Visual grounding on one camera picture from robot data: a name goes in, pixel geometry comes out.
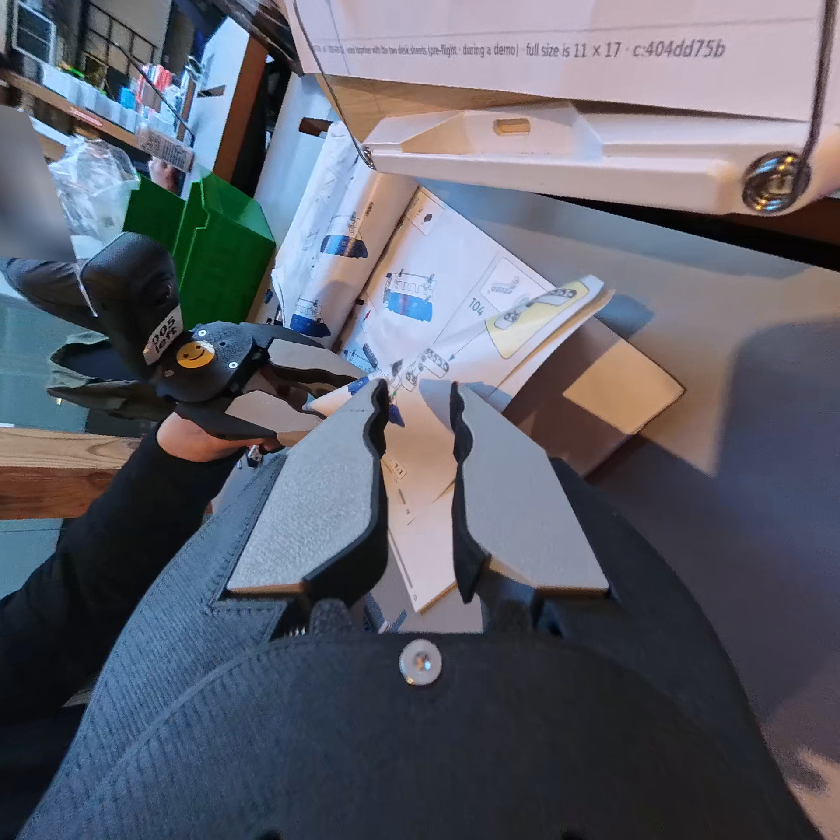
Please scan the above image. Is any background storage shelving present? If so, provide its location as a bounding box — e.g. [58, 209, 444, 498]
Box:
[0, 0, 211, 175]

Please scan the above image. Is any person's left hand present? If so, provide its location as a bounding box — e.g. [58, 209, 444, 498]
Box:
[156, 412, 252, 465]

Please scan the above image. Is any wooden document stand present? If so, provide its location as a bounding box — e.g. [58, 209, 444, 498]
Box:
[298, 72, 840, 227]

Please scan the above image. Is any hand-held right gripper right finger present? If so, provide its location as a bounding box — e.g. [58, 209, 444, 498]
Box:
[450, 382, 611, 603]

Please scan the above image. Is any wooden furniture frame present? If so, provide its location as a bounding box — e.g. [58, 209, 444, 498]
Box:
[0, 33, 271, 521]

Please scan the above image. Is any clear plastic bag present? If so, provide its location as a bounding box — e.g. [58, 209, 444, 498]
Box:
[48, 136, 142, 238]

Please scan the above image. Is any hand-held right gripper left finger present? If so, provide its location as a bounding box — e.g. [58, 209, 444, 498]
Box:
[225, 378, 389, 605]

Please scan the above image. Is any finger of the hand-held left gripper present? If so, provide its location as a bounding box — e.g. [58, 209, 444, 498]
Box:
[266, 338, 366, 396]
[226, 390, 329, 447]

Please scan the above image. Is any building instruction booklet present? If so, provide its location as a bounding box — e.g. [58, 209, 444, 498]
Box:
[271, 121, 686, 614]

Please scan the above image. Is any person's left forearm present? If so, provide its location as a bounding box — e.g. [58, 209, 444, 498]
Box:
[0, 430, 247, 726]

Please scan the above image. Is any green plastic bin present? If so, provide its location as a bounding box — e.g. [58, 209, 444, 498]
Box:
[121, 172, 277, 329]

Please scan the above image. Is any white stand ledge bar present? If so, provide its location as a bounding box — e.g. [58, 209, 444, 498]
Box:
[360, 104, 840, 216]

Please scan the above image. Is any printed paper sheet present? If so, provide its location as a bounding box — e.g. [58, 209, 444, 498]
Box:
[282, 0, 840, 124]

